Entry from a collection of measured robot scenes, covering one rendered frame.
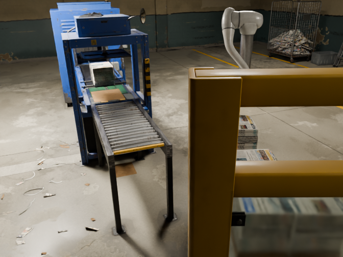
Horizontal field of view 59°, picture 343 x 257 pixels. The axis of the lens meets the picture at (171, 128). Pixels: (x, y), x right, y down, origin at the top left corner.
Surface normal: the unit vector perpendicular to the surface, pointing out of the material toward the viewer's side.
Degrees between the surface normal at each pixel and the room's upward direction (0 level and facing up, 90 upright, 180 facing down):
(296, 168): 0
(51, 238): 0
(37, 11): 90
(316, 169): 0
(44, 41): 90
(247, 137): 90
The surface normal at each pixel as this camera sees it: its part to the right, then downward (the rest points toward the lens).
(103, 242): -0.02, -0.91
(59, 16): 0.33, 0.38
